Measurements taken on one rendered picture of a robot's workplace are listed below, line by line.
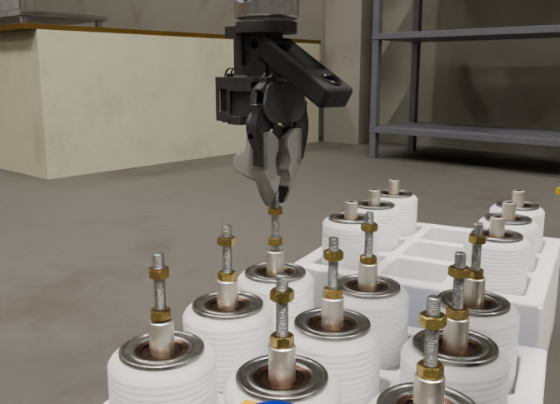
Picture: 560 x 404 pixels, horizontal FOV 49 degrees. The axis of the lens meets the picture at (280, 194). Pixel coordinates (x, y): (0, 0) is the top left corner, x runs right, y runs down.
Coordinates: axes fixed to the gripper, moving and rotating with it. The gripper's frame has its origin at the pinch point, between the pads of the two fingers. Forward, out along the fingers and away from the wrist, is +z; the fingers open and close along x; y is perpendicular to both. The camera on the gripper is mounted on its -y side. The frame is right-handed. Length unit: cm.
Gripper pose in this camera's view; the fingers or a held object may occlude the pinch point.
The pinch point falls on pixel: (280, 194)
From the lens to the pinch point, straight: 73.4
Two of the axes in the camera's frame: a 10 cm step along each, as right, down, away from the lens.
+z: 0.0, 9.8, 2.0
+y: -7.5, -1.3, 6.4
